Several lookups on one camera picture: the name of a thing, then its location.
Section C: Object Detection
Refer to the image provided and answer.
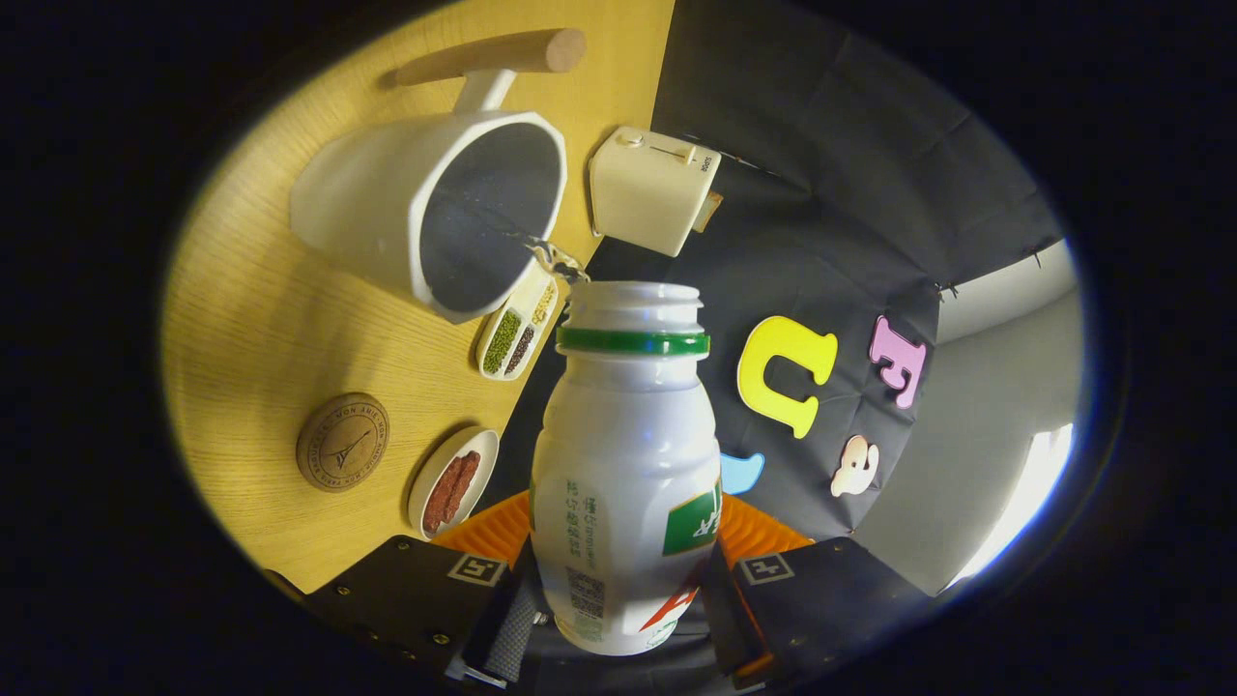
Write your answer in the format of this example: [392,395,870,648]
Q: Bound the cream toaster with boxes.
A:
[589,126,722,258]

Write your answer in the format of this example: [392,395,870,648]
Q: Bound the black backdrop cloth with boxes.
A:
[483,0,1064,542]

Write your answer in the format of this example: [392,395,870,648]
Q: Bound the wooden table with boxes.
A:
[159,0,677,595]

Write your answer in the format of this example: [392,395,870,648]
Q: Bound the white bottle with green ring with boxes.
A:
[530,280,724,656]

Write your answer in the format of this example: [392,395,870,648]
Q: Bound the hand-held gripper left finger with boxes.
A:
[304,491,542,689]

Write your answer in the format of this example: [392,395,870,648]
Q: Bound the white cup with wooden handle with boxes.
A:
[288,28,588,325]

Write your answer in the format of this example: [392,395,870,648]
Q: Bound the white round plate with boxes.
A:
[407,427,501,540]

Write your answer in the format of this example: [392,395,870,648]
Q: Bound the white divided bean dish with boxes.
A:
[475,256,561,382]

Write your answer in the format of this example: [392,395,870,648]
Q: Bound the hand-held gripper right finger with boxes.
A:
[698,493,934,689]

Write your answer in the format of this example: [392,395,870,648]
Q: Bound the reddish brown food strips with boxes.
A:
[422,450,481,535]

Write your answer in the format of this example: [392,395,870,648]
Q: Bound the round wooden coaster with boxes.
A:
[296,392,390,493]

